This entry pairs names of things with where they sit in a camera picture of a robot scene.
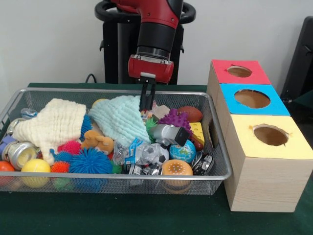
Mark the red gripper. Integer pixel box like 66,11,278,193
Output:
128,54,175,110

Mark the multicoloured knotted cloth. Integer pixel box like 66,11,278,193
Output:
140,109,157,121

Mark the light blue muslin cloth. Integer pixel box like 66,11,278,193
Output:
88,95,152,145

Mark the shallow metal mesh bin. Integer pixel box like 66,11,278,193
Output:
0,87,232,196

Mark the wooden box with three holes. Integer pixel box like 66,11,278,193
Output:
206,59,313,212

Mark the purple spiky ball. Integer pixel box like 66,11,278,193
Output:
157,108,194,134

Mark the brown toy football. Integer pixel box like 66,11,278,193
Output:
176,105,203,123

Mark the yellow cheese toy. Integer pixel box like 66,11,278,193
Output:
189,121,206,147

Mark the blue globe ball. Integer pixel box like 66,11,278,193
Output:
169,139,197,164

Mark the toy burger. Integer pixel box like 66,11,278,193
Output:
161,159,194,194

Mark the large blue spiky ball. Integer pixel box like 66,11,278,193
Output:
69,147,113,174

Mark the cream muslin cloth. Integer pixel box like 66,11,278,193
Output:
11,98,88,166

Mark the dark green table cloth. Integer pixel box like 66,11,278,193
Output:
293,91,313,105
0,82,313,235

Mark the yellow smooth ball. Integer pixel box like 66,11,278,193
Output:
21,158,51,188

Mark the orange smooth ball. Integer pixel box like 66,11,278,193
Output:
0,161,16,186

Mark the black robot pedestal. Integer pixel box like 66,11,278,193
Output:
94,0,197,85

